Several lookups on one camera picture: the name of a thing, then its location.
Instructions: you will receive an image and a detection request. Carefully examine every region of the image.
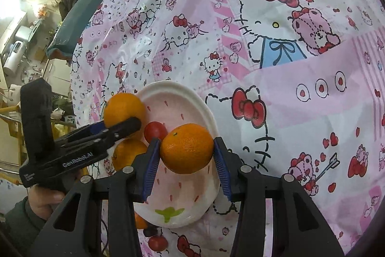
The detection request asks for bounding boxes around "blue cushion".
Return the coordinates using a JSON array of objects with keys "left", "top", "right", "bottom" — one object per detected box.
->
[{"left": 45, "top": 0, "right": 104, "bottom": 60}]

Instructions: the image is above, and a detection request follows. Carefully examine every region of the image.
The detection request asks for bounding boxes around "pink cartoon printed tablecloth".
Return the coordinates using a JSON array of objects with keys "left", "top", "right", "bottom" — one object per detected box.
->
[{"left": 70, "top": 0, "right": 385, "bottom": 257}]

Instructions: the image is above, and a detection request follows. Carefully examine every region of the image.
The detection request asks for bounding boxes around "person's left forearm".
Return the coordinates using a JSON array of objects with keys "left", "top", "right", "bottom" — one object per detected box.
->
[{"left": 0, "top": 197, "right": 49, "bottom": 257}]

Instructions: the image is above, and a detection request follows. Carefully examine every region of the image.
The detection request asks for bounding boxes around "white strawberry-pattern plate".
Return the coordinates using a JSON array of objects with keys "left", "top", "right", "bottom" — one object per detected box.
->
[{"left": 132, "top": 81, "right": 221, "bottom": 229}]

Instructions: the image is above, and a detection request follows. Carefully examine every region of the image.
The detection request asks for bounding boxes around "red cherry tomato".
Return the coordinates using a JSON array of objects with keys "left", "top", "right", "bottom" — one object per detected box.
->
[
  {"left": 144, "top": 121, "right": 168, "bottom": 144},
  {"left": 148, "top": 235, "right": 168, "bottom": 252}
]

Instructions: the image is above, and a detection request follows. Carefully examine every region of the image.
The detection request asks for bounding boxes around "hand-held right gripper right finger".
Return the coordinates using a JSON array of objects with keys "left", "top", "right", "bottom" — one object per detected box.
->
[{"left": 212, "top": 137, "right": 345, "bottom": 257}]

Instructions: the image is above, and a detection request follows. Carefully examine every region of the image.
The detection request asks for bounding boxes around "person's left hand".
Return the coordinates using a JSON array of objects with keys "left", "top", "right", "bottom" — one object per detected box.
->
[{"left": 27, "top": 170, "right": 83, "bottom": 221}]

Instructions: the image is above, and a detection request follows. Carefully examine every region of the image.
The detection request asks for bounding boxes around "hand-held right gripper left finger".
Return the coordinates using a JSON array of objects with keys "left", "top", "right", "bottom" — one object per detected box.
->
[{"left": 28, "top": 138, "right": 161, "bottom": 257}]

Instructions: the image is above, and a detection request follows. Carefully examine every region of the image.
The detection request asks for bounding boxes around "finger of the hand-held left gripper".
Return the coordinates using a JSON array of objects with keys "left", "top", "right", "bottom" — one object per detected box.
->
[
  {"left": 66, "top": 117, "right": 142, "bottom": 147},
  {"left": 56, "top": 121, "right": 106, "bottom": 145}
]

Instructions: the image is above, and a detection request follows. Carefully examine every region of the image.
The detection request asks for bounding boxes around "orange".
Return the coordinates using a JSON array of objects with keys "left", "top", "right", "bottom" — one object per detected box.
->
[
  {"left": 112, "top": 138, "right": 148, "bottom": 171},
  {"left": 103, "top": 93, "right": 148, "bottom": 140},
  {"left": 160, "top": 123, "right": 215, "bottom": 175},
  {"left": 134, "top": 212, "right": 148, "bottom": 230}
]

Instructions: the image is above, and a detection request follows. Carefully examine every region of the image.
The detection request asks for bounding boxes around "dark small fruit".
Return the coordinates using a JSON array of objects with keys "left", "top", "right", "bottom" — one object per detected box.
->
[{"left": 143, "top": 226, "right": 160, "bottom": 238}]

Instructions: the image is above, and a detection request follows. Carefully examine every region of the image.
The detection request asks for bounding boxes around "white water heater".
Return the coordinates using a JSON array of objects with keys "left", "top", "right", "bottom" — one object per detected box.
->
[{"left": 2, "top": 40, "right": 26, "bottom": 75}]

